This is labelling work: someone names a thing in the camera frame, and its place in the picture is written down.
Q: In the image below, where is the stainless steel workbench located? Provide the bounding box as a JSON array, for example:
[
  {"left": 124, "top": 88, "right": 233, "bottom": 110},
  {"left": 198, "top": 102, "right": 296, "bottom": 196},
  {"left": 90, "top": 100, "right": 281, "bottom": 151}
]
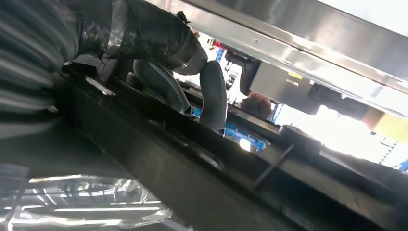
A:
[{"left": 143, "top": 0, "right": 408, "bottom": 118}]

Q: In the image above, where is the person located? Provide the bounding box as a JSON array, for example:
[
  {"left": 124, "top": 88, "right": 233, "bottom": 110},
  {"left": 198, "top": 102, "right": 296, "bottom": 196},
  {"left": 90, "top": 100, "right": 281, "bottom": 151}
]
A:
[{"left": 239, "top": 91, "right": 273, "bottom": 120}]

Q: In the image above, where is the crinkled clear plastic film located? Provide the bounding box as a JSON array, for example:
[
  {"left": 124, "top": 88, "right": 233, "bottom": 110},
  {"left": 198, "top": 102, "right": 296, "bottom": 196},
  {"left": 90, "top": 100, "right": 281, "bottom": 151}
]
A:
[{"left": 0, "top": 173, "right": 174, "bottom": 231}]

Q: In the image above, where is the black ribbed box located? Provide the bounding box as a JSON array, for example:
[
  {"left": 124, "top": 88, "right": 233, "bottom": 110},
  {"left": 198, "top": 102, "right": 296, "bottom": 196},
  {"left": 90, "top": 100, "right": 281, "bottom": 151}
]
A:
[{"left": 307, "top": 83, "right": 372, "bottom": 121}]

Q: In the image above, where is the cardboard box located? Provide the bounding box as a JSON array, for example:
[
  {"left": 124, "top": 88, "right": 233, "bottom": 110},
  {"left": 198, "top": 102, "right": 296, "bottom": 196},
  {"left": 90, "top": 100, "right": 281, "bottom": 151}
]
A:
[{"left": 361, "top": 106, "right": 408, "bottom": 144}]

